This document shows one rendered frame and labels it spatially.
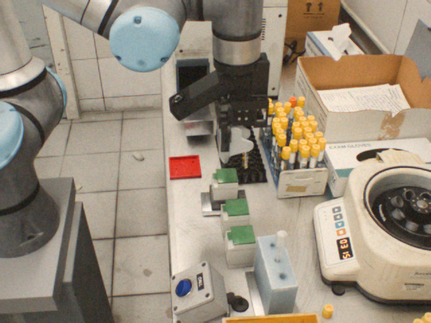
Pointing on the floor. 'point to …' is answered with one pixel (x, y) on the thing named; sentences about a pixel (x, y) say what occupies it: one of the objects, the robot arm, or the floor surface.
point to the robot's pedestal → (75, 283)
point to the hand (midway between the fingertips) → (221, 156)
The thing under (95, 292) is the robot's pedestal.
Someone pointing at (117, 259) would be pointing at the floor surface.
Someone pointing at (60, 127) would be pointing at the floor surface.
